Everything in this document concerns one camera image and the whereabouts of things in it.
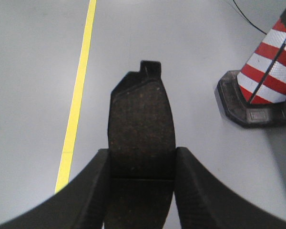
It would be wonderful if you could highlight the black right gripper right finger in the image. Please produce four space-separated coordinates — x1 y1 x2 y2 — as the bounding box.
174 147 286 229

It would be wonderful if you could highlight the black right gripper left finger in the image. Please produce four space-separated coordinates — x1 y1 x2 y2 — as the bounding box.
0 149 110 229

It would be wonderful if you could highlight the brake pad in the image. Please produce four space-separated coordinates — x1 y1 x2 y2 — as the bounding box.
104 61 176 229

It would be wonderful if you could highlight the red white traffic cone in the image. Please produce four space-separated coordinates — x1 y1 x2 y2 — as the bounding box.
217 9 286 127

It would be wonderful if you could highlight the grey floor cable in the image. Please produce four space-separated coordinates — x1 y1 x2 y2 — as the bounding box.
232 0 267 34

